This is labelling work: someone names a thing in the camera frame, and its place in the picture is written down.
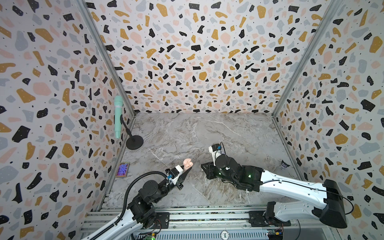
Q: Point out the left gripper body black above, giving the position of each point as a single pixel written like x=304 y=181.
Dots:
x=169 y=183

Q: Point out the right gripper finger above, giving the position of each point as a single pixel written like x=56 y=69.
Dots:
x=211 y=165
x=207 y=169

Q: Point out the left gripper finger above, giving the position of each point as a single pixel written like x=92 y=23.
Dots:
x=179 y=184
x=184 y=175

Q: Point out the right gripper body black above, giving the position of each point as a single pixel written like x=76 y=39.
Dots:
x=212 y=168

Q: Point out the pink earbud charging case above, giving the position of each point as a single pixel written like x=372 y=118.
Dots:
x=187 y=164

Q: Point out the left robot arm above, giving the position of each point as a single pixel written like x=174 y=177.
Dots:
x=140 y=212

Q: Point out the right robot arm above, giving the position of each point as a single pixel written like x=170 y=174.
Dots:
x=319 y=201

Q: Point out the black microphone stand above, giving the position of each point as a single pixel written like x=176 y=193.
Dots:
x=134 y=142

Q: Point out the colourful card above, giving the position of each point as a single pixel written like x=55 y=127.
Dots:
x=123 y=170

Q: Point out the small dark wrapper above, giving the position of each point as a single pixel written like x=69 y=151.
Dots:
x=284 y=165

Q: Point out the mint green microphone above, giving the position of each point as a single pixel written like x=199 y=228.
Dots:
x=118 y=103

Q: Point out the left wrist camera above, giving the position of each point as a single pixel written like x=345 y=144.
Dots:
x=178 y=170

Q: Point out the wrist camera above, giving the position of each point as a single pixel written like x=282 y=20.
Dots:
x=216 y=150
x=178 y=170

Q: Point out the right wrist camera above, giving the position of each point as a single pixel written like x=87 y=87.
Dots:
x=216 y=150

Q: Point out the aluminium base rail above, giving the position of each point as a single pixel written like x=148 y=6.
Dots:
x=224 y=223

